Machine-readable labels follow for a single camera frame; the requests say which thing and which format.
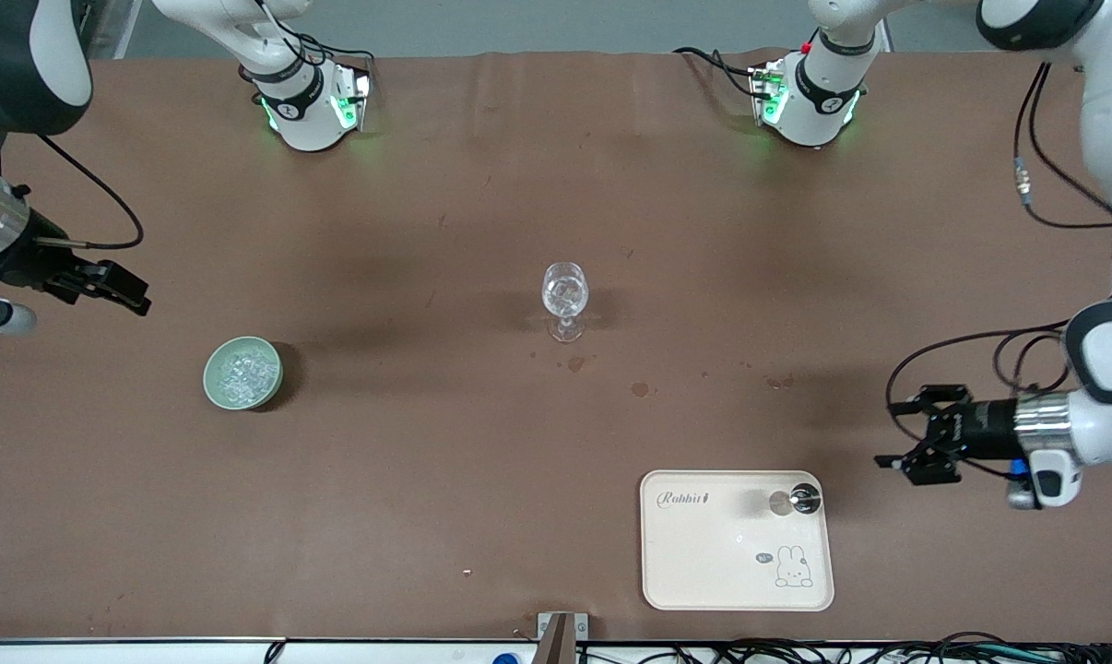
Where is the steel double jigger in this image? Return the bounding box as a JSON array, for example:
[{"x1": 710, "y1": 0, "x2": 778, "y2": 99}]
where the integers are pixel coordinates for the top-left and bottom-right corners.
[{"x1": 765, "y1": 481, "x2": 823, "y2": 518}]

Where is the clear ice cubes heap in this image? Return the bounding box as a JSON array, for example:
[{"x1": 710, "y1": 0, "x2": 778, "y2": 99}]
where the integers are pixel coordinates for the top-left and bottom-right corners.
[{"x1": 217, "y1": 346, "x2": 277, "y2": 405}]

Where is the clear wine glass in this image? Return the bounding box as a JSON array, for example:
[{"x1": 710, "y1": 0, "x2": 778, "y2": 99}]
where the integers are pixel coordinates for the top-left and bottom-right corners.
[{"x1": 541, "y1": 262, "x2": 590, "y2": 343}]

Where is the pale green ceramic bowl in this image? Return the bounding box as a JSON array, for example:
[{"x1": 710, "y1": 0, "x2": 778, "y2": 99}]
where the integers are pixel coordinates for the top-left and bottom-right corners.
[{"x1": 203, "y1": 336, "x2": 284, "y2": 411}]

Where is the cream rabbit print tray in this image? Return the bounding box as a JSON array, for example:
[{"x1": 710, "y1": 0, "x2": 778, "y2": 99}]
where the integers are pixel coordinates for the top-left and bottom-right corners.
[{"x1": 640, "y1": 469, "x2": 835, "y2": 612}]

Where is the brown table cover mat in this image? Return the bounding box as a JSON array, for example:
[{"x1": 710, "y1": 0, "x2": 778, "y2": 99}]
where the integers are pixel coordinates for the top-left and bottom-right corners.
[{"x1": 0, "y1": 48, "x2": 1112, "y2": 644}]

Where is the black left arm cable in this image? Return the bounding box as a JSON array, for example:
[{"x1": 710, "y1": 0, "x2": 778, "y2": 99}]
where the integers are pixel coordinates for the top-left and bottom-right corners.
[{"x1": 885, "y1": 60, "x2": 1112, "y2": 482}]

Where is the tangled black cable bundle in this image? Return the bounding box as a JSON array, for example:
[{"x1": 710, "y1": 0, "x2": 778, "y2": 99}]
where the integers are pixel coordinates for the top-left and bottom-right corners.
[{"x1": 579, "y1": 632, "x2": 1112, "y2": 664}]

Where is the black right base cable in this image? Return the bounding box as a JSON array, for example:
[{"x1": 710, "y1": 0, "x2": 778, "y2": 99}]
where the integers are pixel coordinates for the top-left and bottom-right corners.
[{"x1": 243, "y1": 0, "x2": 374, "y2": 84}]

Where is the black base cable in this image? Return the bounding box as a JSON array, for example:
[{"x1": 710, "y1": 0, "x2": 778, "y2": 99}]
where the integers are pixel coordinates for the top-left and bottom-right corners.
[
  {"x1": 673, "y1": 46, "x2": 771, "y2": 99},
  {"x1": 243, "y1": 0, "x2": 374, "y2": 84}
]

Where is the grey metal camera bracket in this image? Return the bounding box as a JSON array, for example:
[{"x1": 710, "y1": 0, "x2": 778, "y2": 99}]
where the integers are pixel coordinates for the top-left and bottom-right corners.
[{"x1": 537, "y1": 611, "x2": 590, "y2": 664}]

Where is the black left base cable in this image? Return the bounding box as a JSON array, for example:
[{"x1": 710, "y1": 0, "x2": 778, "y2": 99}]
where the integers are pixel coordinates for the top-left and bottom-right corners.
[{"x1": 673, "y1": 46, "x2": 771, "y2": 99}]

